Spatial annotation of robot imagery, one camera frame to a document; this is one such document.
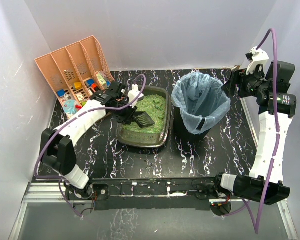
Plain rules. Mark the yellow pencil sharpener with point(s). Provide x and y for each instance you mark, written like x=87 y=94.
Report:
x=77 y=86

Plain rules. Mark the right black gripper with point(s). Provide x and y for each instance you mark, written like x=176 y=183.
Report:
x=233 y=81

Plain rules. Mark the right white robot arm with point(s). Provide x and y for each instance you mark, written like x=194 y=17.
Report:
x=276 y=111

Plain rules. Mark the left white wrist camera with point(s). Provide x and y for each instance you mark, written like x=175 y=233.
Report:
x=134 y=92

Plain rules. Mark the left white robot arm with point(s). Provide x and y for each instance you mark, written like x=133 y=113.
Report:
x=57 y=147

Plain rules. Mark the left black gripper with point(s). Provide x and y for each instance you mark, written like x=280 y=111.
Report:
x=126 y=114

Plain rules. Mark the green white eraser pack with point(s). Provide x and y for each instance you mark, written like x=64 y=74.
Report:
x=103 y=80

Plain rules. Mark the black slotted litter scoop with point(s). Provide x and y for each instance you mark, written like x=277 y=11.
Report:
x=142 y=119

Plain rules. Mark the orange black highlighter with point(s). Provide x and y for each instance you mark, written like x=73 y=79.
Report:
x=95 y=87

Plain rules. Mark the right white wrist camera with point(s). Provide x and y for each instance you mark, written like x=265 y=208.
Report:
x=256 y=56

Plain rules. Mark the dark green litter box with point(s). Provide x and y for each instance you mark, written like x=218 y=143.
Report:
x=157 y=103

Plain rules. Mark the peach plastic file organizer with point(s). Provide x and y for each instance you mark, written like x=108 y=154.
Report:
x=76 y=62

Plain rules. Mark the black trash bin blue bag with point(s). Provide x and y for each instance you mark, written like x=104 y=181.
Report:
x=199 y=105

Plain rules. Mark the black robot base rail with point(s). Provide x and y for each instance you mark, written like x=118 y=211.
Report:
x=201 y=194

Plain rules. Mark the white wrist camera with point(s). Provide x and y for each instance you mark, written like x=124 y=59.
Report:
x=134 y=92
x=256 y=56

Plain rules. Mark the light blue correction tape pack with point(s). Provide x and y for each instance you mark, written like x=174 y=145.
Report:
x=69 y=107

